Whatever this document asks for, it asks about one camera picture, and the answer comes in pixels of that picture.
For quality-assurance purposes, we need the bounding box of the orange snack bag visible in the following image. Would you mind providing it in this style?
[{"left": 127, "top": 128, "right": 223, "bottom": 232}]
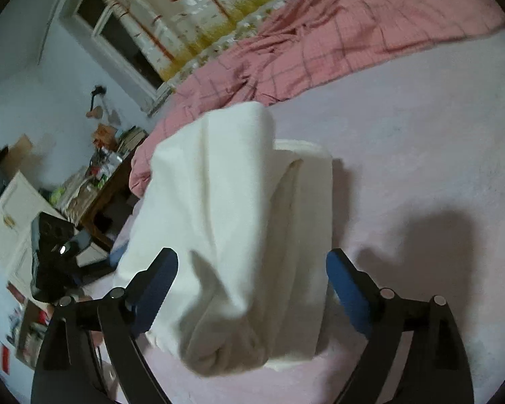
[{"left": 92, "top": 124, "right": 117, "bottom": 147}]

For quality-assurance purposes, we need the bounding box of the stack of papers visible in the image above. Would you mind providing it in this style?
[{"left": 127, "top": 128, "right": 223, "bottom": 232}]
[{"left": 49, "top": 167, "right": 98, "bottom": 219}]

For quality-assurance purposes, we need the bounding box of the white zip hoodie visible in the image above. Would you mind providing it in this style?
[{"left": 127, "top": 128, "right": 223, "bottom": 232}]
[{"left": 115, "top": 102, "right": 333, "bottom": 377}]

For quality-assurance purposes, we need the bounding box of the tree print curtain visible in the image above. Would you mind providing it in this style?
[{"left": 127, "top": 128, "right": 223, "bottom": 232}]
[{"left": 103, "top": 0, "right": 285, "bottom": 85}]

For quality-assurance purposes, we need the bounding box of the white framed window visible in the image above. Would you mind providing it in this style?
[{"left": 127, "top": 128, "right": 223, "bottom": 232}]
[{"left": 60, "top": 0, "right": 171, "bottom": 117}]

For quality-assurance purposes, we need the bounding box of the pink checked quilt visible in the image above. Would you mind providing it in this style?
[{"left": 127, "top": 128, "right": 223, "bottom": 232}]
[{"left": 129, "top": 0, "right": 505, "bottom": 196}]

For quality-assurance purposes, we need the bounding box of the white drawer cabinet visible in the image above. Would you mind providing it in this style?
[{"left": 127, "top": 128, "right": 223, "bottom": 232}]
[{"left": 0, "top": 171, "right": 63, "bottom": 298}]

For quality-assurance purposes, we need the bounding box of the cardboard box on cabinet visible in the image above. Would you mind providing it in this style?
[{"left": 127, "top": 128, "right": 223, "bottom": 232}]
[{"left": 1, "top": 134, "right": 33, "bottom": 179}]

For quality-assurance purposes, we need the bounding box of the pink bed sheet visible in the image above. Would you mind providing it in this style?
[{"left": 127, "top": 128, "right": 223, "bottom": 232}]
[{"left": 79, "top": 25, "right": 505, "bottom": 404}]

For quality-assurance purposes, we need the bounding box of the dark wooden desk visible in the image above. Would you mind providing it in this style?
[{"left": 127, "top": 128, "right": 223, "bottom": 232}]
[{"left": 75, "top": 152, "right": 137, "bottom": 252}]

